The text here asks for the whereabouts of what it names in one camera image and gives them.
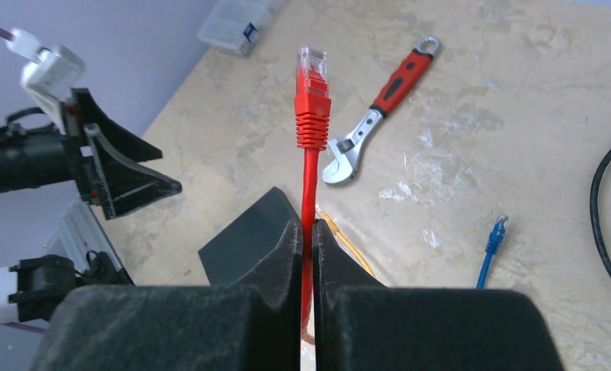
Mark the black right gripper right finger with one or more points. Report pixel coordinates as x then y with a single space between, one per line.
361 324

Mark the aluminium frame rail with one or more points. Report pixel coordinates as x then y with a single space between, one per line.
76 232

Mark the silver adjustable wrench red handle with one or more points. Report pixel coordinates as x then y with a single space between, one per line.
347 149

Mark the clear plastic organizer box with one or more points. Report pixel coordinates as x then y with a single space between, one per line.
236 26

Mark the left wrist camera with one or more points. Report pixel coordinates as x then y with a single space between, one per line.
49 73

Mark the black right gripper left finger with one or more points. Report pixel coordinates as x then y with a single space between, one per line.
252 324

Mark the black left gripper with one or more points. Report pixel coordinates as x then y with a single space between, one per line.
32 158

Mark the black network switch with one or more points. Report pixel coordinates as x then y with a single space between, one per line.
248 239

